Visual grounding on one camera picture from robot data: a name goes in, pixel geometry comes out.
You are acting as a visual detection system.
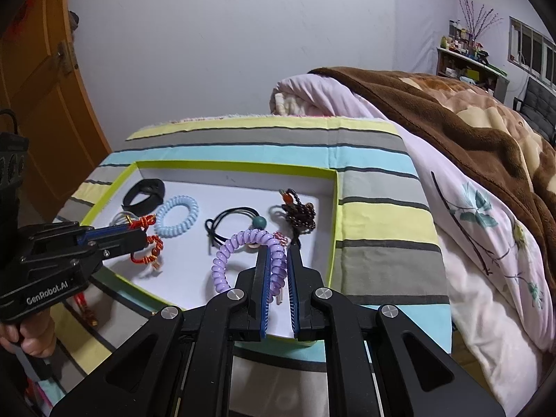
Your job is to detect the red beaded knot bracelet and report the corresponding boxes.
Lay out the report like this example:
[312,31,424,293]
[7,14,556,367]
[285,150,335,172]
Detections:
[128,214,165,270]

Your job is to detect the red gold braided bracelet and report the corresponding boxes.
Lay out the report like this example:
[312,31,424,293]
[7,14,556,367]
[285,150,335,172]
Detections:
[72,292,100,329]

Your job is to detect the light blue spiral hair tie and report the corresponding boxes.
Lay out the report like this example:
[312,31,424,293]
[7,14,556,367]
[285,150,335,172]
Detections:
[154,195,200,239]

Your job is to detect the purple spiral hair tie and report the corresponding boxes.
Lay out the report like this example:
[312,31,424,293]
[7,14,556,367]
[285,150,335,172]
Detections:
[211,228,288,309]

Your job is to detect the black cord bracelet green bead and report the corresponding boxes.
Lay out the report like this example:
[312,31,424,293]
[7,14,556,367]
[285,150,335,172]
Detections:
[204,206,268,248]

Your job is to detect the person's left hand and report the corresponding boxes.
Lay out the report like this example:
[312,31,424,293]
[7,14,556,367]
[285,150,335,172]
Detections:
[0,310,57,358]

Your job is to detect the black fitness band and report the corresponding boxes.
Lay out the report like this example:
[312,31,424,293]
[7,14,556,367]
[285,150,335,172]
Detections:
[122,179,166,216]

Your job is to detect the striped bed sheet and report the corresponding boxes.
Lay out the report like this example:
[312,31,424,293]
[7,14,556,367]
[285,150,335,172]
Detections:
[37,116,451,410]

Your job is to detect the green shallow box tray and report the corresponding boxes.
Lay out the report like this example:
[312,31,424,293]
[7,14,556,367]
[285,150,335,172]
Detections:
[80,159,340,349]

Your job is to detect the orange wooden door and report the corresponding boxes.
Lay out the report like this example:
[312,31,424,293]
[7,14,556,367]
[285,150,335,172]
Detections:
[1,0,111,219]

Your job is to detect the pink floral quilt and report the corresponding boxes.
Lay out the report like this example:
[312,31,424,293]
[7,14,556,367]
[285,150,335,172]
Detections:
[268,73,556,409]

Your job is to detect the brown plush blanket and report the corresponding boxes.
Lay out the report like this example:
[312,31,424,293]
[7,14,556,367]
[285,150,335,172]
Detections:
[315,67,555,245]

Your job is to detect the cluttered shelf unit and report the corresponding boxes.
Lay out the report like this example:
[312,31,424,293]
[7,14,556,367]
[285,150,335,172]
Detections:
[436,20,510,103]

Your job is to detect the black chair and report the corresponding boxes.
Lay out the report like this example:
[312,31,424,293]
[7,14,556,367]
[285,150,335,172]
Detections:
[513,77,556,147]

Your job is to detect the purple flower branches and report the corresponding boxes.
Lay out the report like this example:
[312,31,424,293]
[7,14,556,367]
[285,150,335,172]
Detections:
[459,0,502,43]

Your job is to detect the barred window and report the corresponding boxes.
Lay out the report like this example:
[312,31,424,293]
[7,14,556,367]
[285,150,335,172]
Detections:
[508,17,556,89]

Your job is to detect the silver wire bangle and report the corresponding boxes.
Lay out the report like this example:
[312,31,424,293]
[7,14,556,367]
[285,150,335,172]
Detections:
[110,211,137,226]

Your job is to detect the pink bead bracelet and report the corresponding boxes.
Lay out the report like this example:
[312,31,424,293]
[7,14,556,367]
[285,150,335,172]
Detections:
[248,231,291,253]

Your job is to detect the dark beaded bracelet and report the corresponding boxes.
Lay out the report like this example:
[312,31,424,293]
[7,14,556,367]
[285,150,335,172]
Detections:
[277,188,318,236]

